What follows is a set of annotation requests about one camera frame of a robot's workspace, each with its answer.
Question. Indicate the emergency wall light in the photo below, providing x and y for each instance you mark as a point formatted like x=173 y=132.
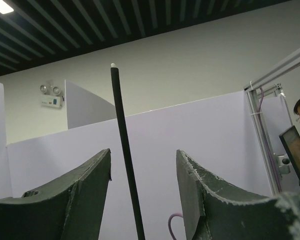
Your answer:
x=51 y=95

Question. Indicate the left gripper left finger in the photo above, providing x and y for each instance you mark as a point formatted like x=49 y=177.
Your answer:
x=69 y=207

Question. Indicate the black monitor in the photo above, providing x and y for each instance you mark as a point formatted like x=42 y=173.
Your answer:
x=290 y=140

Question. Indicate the black tent pole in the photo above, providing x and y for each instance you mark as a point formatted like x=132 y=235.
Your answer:
x=121 y=121

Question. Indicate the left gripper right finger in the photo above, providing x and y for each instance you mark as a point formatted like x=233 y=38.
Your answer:
x=214 y=209

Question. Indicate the aluminium enclosure frame post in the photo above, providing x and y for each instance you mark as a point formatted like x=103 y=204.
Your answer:
x=270 y=115

